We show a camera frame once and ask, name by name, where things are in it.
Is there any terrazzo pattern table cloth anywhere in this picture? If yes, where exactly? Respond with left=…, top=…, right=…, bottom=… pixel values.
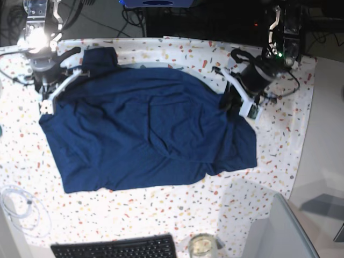
left=1, top=46, right=317, bottom=257

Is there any clear glass jar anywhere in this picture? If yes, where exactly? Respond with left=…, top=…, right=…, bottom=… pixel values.
left=188, top=234, right=218, bottom=258

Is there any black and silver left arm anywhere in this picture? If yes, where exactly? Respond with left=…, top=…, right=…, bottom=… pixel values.
left=212, top=1, right=302, bottom=121

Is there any black computer keyboard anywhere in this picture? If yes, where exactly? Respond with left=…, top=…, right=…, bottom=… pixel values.
left=51, top=234, right=177, bottom=258

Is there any navy blue t-shirt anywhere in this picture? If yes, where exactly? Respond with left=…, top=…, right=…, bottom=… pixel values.
left=39, top=47, right=257, bottom=194

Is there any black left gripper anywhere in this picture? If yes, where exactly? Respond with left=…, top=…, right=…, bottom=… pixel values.
left=219, top=63, right=276, bottom=117

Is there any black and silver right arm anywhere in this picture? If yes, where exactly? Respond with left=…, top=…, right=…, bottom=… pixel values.
left=18, top=1, right=63, bottom=93

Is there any coiled white cable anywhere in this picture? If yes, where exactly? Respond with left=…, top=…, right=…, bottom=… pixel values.
left=0, top=184, right=52, bottom=239

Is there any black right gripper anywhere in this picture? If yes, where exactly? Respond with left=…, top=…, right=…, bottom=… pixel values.
left=30, top=53, right=63, bottom=93

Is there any grey monitor back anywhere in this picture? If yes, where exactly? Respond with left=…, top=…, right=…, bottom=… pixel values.
left=242, top=193, right=319, bottom=258

